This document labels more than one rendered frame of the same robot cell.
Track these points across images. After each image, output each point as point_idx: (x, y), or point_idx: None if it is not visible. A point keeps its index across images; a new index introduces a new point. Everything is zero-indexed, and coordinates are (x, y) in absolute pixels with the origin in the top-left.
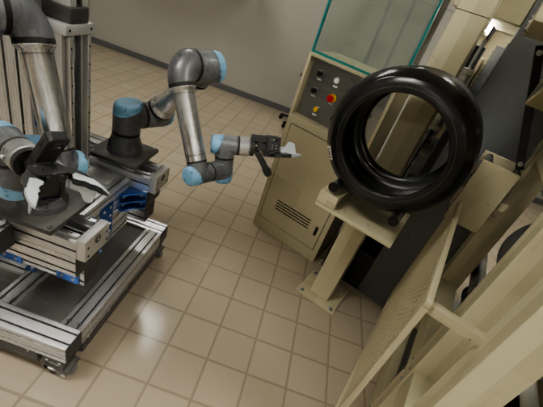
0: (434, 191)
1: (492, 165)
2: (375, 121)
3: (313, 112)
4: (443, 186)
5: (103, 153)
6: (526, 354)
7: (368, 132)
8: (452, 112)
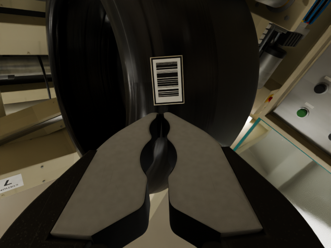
0: (46, 7)
1: None
2: (310, 76)
3: None
4: (46, 18)
5: None
6: None
7: (328, 58)
8: (61, 113)
